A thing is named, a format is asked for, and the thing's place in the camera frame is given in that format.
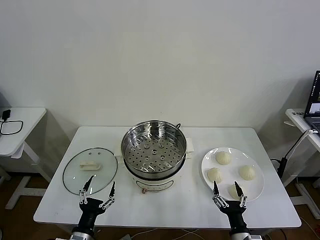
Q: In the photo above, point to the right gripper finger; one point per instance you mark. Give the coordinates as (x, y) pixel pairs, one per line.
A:
(243, 200)
(216, 195)

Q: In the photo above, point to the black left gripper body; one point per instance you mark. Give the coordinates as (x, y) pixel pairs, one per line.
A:
(91, 207)

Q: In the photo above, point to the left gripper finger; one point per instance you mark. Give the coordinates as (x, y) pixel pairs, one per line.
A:
(112, 193)
(83, 196)

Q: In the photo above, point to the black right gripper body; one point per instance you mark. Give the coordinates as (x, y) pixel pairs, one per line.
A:
(236, 212)

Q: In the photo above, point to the white steamed baozi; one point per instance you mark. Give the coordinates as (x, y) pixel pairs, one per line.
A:
(223, 158)
(233, 193)
(214, 174)
(247, 172)

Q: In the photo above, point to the round glass pot lid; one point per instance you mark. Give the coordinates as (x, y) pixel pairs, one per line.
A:
(75, 172)

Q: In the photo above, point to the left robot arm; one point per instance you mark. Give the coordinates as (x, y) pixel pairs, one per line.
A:
(81, 235)

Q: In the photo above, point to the stainless steel steamer basket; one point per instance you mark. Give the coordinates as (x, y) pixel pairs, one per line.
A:
(140, 140)

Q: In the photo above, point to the white round plate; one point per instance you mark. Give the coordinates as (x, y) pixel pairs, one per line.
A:
(231, 173)

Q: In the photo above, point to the white electric cooker base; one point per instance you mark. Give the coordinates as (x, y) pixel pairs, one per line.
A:
(152, 183)

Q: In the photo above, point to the black power brick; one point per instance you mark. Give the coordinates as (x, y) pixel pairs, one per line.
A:
(282, 166)

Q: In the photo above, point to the white side desk with adapter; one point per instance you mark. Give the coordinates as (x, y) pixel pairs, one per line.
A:
(27, 120)

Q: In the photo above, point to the white side desk with laptop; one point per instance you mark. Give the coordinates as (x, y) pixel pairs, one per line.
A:
(297, 117)

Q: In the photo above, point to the black power adapter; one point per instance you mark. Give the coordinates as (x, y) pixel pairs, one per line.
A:
(6, 114)

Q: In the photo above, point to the dark open laptop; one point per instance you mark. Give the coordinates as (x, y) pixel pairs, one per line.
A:
(313, 100)

